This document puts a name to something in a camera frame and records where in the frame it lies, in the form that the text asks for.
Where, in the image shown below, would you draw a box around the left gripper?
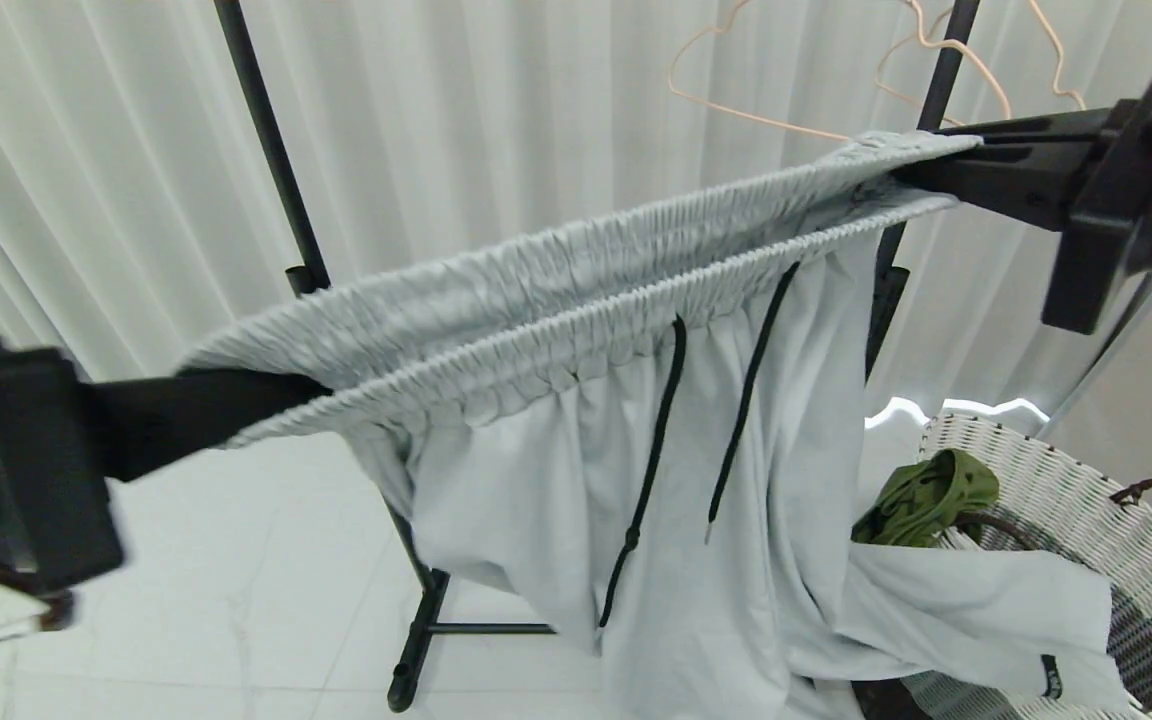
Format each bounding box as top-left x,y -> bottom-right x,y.
0,310 -> 127,599

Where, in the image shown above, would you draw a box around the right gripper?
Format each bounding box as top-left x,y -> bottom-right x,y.
891,25 -> 1152,336

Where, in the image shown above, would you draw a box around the pink clothes hanger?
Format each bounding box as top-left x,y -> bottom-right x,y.
666,0 -> 1015,143
874,0 -> 1089,129

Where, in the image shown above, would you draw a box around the pale grey shorts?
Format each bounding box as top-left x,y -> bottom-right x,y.
179,130 -> 1137,720

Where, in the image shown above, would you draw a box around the white laundry basket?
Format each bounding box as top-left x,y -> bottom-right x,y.
851,410 -> 1152,720

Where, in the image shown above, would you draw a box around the black clothes rack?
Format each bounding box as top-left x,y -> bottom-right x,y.
213,0 -> 983,713

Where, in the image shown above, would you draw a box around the green garment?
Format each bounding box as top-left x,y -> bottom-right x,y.
851,448 -> 1002,549

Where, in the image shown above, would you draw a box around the white curtain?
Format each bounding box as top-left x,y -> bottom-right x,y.
0,0 -> 1152,441

